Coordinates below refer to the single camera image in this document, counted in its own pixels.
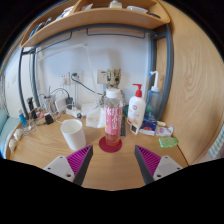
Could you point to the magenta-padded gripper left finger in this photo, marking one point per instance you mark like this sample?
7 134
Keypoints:
78 161

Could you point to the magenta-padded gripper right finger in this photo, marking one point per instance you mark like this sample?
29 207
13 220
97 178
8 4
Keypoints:
150 161

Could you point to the clear pink-labelled drink bottle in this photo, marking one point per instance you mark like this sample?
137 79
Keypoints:
113 123

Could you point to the green wipes pack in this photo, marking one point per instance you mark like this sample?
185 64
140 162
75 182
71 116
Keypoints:
168 142

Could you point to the white cup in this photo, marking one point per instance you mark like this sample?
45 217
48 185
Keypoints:
73 135

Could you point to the flat round red coaster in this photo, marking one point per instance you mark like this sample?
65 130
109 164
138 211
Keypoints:
103 146

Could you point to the white tissue packet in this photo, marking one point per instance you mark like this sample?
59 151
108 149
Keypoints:
164 131

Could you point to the small blue box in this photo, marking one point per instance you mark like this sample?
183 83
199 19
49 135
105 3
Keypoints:
148 127

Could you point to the clear plastic bag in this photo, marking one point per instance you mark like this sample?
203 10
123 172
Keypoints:
95 118

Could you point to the small black box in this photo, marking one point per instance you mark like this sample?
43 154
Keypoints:
49 119

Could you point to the white red-pump lotion bottle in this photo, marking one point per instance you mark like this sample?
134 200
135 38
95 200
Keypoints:
136 111

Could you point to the white power adapter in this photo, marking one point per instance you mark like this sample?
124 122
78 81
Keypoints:
60 104

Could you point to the black plug adapter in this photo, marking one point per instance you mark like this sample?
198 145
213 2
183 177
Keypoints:
69 101

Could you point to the blue white-nozzle spray bottle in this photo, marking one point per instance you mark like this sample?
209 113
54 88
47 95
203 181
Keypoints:
153 100

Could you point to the small blue tube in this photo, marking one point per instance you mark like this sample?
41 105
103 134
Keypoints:
22 119

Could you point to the tall black bottle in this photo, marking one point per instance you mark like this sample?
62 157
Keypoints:
32 108

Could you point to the green striped white towel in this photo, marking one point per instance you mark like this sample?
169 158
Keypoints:
218 143

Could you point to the brown tree creature figurine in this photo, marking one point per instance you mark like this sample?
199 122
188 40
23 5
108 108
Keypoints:
114 77

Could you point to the white slim desk lamp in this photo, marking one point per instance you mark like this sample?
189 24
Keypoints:
89 63

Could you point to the wooden shelf unit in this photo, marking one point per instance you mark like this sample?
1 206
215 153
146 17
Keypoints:
100 16

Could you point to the white wall socket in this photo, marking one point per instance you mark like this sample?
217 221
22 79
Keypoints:
64 79
76 77

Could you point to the beige wall socket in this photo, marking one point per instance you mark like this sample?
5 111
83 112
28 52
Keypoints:
102 76

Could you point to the grey metal desk frame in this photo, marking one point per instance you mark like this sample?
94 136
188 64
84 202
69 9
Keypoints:
168 73

